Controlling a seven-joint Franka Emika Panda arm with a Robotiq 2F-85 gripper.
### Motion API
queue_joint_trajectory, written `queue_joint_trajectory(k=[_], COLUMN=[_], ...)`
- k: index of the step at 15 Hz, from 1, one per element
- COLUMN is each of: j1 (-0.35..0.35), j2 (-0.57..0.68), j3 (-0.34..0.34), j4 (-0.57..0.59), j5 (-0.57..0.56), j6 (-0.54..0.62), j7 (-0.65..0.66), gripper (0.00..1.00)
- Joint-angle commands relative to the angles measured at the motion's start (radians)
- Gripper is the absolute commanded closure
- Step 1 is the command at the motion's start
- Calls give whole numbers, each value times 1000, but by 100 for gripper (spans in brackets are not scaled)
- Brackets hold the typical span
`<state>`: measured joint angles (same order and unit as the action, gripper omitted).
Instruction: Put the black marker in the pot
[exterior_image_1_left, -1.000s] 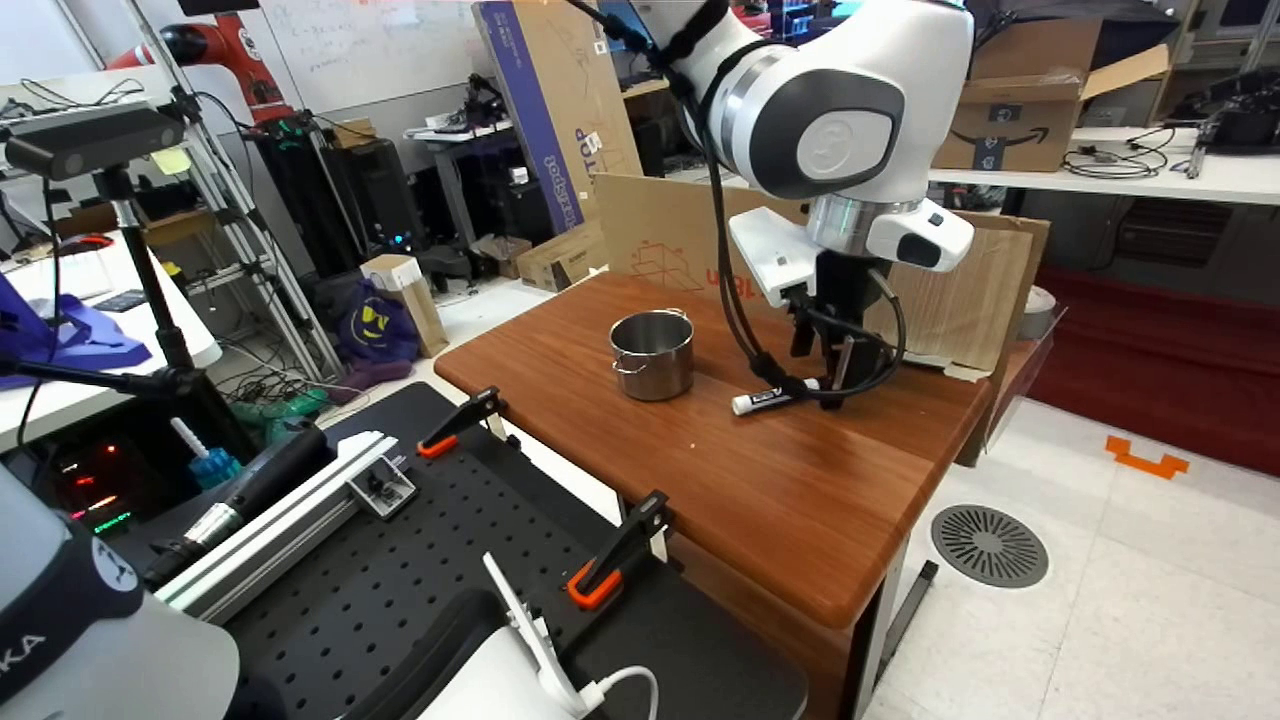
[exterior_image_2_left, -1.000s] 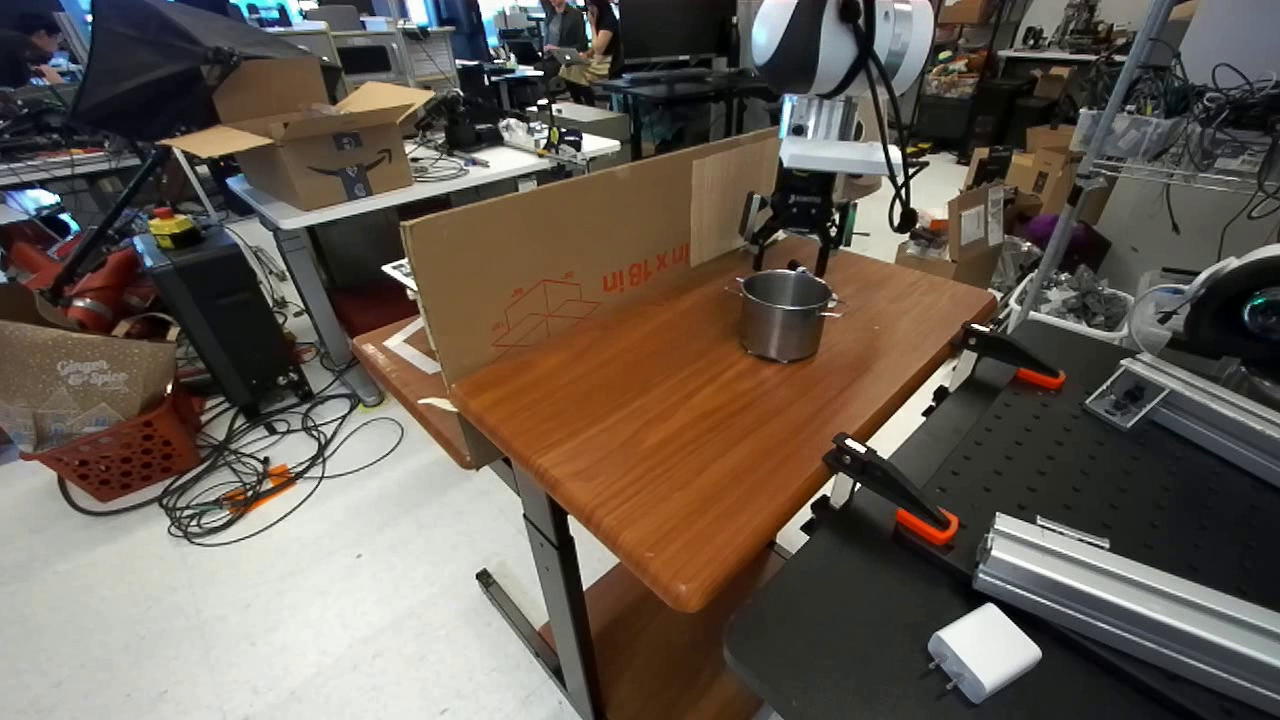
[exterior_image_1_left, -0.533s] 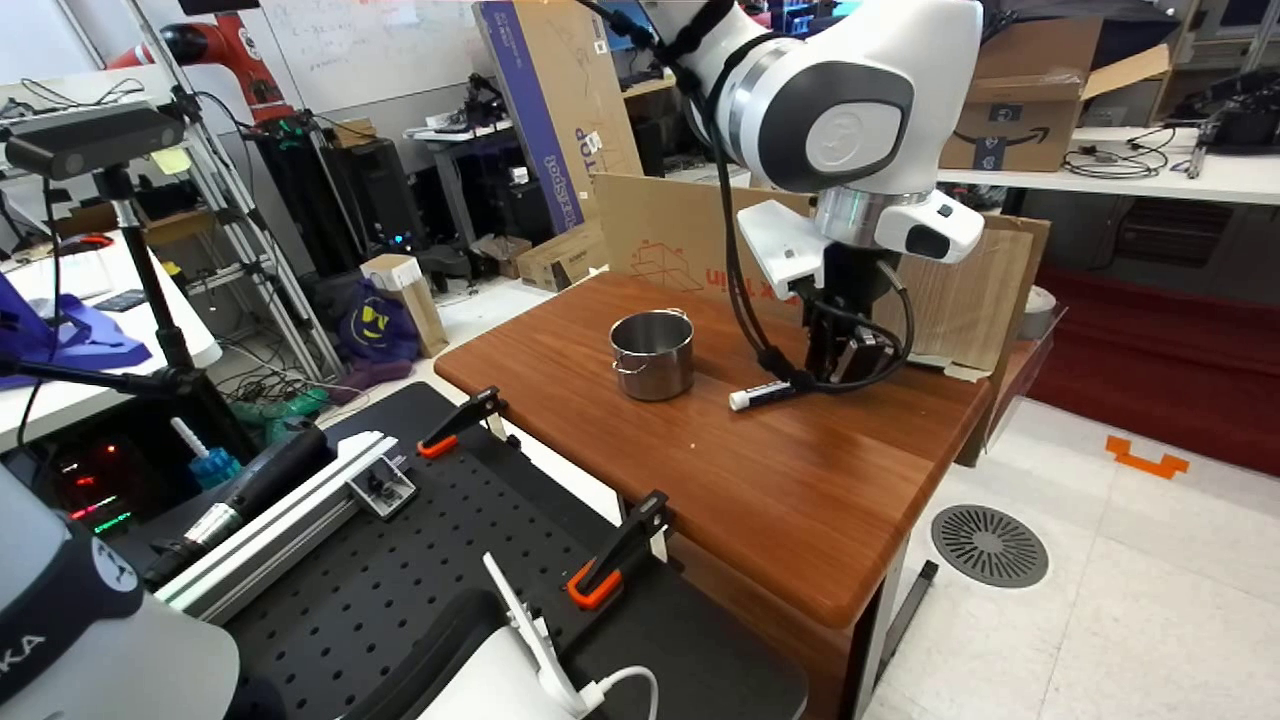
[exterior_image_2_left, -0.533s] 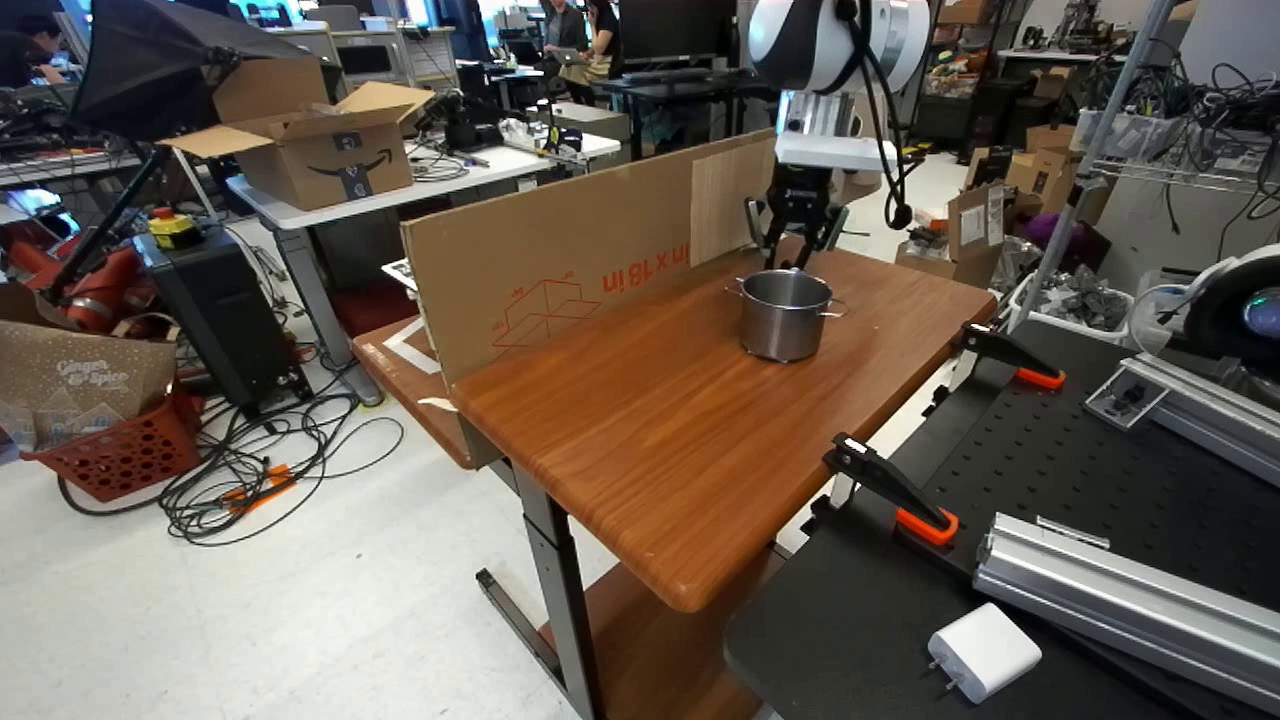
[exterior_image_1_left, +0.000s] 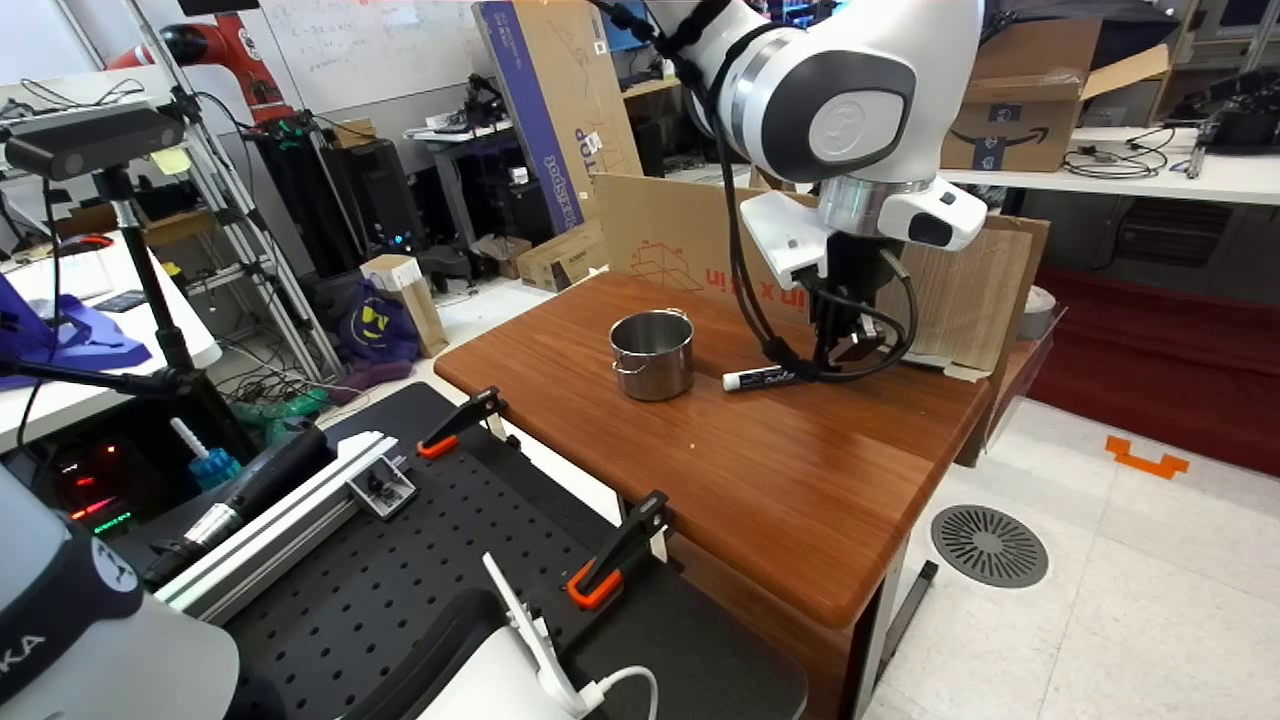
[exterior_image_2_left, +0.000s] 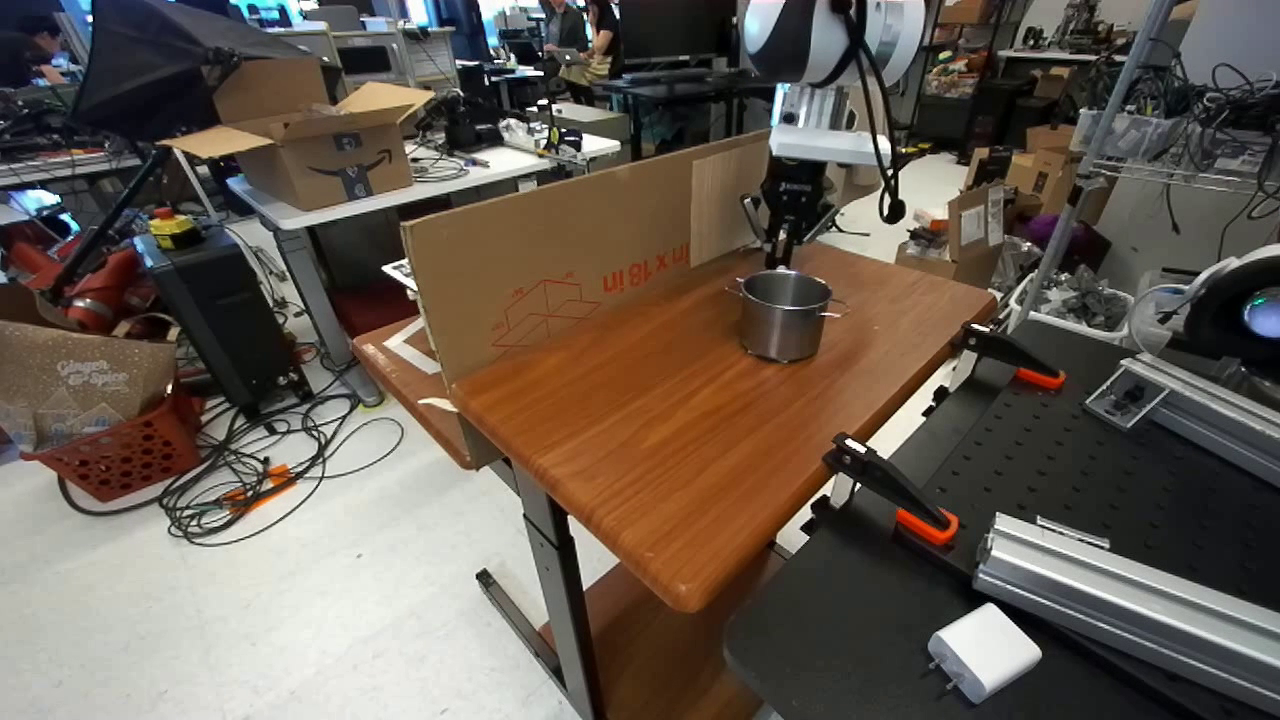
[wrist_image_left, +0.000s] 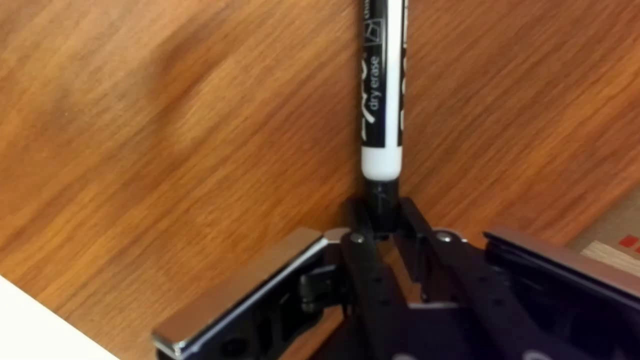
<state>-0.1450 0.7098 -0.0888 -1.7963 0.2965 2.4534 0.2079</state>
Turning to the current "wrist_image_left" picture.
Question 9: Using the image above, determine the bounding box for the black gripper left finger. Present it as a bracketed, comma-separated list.
[149, 196, 402, 360]

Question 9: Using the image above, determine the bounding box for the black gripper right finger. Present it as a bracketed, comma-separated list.
[397, 193, 640, 360]

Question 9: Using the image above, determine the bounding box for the black dry erase marker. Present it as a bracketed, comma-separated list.
[358, 0, 409, 236]

